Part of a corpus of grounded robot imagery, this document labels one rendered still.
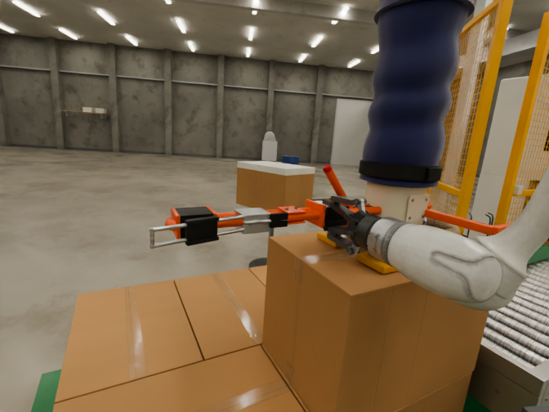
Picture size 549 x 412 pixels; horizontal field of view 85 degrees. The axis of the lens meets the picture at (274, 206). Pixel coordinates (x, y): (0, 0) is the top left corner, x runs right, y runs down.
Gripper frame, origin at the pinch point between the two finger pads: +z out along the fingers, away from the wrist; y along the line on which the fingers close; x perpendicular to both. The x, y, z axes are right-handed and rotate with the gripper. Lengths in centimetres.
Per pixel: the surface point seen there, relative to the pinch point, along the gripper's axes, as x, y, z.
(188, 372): -31, 53, 17
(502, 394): 62, 59, -25
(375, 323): 4.1, 22.1, -18.8
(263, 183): 63, 20, 170
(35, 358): -93, 107, 119
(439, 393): 37, 55, -19
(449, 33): 25, -46, -9
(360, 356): 0.9, 29.9, -18.8
